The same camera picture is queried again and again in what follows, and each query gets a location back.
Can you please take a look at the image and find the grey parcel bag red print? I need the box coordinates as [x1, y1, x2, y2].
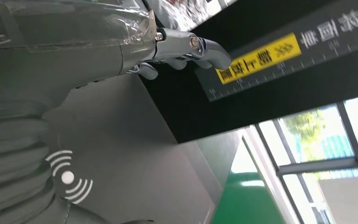
[144, 0, 239, 32]

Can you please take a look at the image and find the black scanner column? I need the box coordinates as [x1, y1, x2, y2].
[138, 0, 358, 144]

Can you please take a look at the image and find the dark window frame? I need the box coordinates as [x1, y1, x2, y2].
[254, 101, 358, 224]

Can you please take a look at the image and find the dark scanner base plate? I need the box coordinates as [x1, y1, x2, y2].
[41, 73, 245, 224]

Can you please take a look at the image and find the aluminium conveyor frame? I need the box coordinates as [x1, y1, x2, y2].
[241, 124, 305, 224]

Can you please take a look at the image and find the green conveyor belt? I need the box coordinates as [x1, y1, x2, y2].
[211, 140, 287, 224]

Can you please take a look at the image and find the ruler label with yellow patch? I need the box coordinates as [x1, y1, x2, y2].
[194, 0, 358, 103]

